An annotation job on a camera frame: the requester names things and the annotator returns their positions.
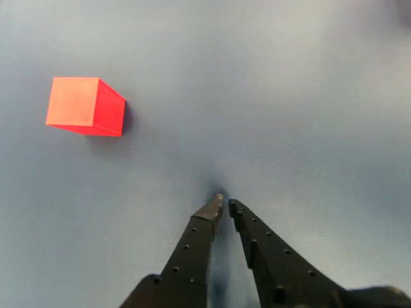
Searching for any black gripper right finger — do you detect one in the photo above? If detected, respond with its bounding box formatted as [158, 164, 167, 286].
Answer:
[228, 198, 411, 308]

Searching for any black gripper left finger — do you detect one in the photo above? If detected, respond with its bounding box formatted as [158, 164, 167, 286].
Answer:
[119, 193, 225, 308]

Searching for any red cube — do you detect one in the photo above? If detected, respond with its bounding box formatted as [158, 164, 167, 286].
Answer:
[45, 76, 127, 138]

